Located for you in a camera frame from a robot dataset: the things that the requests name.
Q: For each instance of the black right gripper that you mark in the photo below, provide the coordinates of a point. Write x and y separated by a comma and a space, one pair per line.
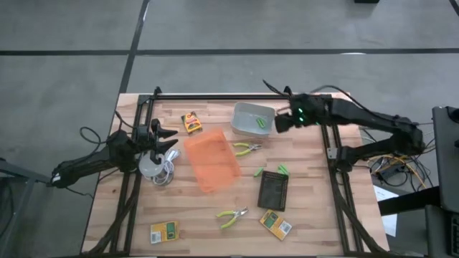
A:
301, 102

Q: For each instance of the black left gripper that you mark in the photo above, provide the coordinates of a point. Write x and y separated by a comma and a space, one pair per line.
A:
145, 138

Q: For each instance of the yellow red small box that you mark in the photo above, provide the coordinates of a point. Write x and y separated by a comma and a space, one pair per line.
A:
191, 123

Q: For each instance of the white plastic bin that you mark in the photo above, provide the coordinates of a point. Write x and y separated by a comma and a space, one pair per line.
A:
247, 120

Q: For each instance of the orange translucent plastic bin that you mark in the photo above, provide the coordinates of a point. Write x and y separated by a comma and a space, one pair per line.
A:
211, 161

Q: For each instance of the yellow green crayon box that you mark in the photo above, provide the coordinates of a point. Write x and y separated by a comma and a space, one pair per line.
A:
165, 232
275, 224

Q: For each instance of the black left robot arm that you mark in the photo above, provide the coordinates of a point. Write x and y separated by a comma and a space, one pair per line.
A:
89, 163

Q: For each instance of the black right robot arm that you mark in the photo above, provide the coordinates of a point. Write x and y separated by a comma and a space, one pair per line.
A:
376, 120

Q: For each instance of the white power adapter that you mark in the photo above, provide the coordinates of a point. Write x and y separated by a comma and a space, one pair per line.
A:
174, 155

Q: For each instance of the white round table lamp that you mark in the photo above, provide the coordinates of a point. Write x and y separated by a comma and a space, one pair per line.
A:
148, 168

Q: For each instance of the black power strip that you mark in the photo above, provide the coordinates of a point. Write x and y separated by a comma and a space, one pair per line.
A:
389, 172

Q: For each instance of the white paper sheet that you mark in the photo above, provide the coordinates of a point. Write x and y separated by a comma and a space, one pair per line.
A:
385, 197

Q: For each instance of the black rectangular box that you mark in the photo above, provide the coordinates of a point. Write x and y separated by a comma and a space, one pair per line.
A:
365, 1

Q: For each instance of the grey metal cart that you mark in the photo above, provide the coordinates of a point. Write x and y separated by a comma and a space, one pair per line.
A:
21, 175

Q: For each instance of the black workstation desk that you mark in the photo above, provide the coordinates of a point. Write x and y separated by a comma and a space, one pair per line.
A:
412, 202

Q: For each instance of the large workstation monitor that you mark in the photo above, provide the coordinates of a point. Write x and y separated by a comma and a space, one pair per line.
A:
446, 161

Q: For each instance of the black aluminium rig frame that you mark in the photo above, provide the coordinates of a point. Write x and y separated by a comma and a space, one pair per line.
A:
233, 96

